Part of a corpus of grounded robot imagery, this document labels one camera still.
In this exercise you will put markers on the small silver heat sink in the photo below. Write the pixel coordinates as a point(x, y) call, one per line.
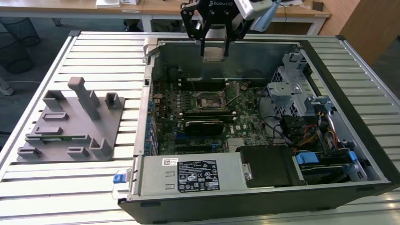
point(237, 144)

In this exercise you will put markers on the wooden desk white frame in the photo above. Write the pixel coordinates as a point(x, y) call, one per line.
point(78, 10)

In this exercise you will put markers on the blue disk carrier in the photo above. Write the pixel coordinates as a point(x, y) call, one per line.
point(307, 159)

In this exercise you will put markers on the blue plastic tab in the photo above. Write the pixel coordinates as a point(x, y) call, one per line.
point(353, 156)

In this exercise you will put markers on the black open PC case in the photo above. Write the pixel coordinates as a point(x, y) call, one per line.
point(219, 208)

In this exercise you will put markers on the metal drive cage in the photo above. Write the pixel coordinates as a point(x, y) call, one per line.
point(282, 93)

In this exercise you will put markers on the black mesh waste bin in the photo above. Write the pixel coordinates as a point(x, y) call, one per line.
point(19, 58)
point(19, 30)

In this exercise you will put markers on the silver square CPU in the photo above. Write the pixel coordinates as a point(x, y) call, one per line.
point(214, 54)

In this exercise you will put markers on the black graphics card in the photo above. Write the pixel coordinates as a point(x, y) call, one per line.
point(203, 129)

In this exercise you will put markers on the CPU socket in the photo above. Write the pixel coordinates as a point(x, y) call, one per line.
point(207, 102)

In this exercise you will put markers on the blue case latch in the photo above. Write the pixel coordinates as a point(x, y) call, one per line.
point(119, 178)

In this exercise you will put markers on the white wrist camera black plate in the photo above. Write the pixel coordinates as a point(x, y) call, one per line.
point(253, 9)

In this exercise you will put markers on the white box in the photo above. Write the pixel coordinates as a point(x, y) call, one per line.
point(107, 3)
point(130, 2)

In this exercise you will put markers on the green motherboard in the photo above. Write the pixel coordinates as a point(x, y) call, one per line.
point(250, 122)

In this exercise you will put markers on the grey furniture leg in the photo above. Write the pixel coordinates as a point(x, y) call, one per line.
point(6, 89)

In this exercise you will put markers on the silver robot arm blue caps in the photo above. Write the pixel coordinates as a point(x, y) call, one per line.
point(266, 16)

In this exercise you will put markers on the small dark box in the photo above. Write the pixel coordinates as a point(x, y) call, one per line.
point(318, 5)

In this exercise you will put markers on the thin metal locking lever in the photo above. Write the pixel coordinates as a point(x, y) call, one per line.
point(234, 99)
point(194, 87)

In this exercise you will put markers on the silver power supply unit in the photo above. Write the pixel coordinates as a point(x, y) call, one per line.
point(157, 178)

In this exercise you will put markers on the wooden cabinet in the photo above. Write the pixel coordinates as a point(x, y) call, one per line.
point(369, 28)

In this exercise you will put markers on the black RAM slot bank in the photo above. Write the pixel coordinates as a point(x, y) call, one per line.
point(206, 116)
point(205, 86)

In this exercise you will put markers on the grey plastic parts rack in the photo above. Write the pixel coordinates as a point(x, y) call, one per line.
point(78, 140)

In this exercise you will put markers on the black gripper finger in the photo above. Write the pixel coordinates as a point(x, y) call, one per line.
point(239, 30)
point(189, 21)

